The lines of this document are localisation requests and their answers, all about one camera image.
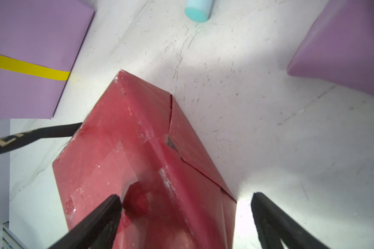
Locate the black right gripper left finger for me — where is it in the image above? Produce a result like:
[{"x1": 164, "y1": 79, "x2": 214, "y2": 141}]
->
[{"x1": 51, "y1": 195, "x2": 122, "y2": 249}]

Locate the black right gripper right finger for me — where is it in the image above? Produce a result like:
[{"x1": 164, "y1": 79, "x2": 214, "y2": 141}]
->
[{"x1": 251, "y1": 193, "x2": 328, "y2": 249}]

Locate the red gift box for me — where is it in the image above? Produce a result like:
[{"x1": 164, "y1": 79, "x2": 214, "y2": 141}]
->
[{"x1": 53, "y1": 71, "x2": 236, "y2": 249}]

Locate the black lettered ribbon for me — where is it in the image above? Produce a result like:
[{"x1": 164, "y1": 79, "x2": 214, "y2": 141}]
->
[{"x1": 0, "y1": 122, "x2": 82, "y2": 154}]

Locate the yellow satin ribbon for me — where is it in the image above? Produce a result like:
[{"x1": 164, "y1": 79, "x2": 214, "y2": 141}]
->
[{"x1": 0, "y1": 55, "x2": 70, "y2": 81}]

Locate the large purple gift box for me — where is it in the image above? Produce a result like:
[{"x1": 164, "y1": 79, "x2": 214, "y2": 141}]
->
[{"x1": 0, "y1": 1, "x2": 95, "y2": 119}]

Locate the small purple gift box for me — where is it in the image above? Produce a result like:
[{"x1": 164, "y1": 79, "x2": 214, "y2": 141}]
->
[{"x1": 287, "y1": 1, "x2": 374, "y2": 96}]

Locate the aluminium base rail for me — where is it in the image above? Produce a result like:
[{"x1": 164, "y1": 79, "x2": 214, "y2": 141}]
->
[{"x1": 2, "y1": 222, "x2": 28, "y2": 249}]

